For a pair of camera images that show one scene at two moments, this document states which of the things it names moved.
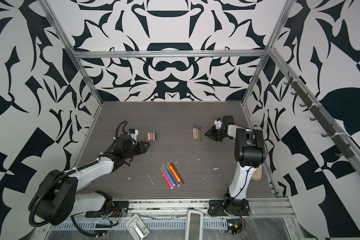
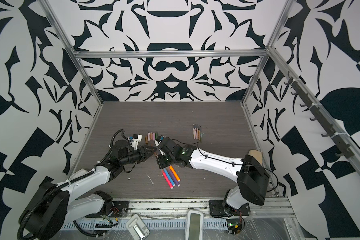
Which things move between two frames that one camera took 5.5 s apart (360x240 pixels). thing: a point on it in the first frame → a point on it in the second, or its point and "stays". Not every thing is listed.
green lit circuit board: x=234 y=226 stays
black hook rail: x=344 y=150 stays
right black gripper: x=212 y=134 → x=160 y=161
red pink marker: x=166 y=178 stays
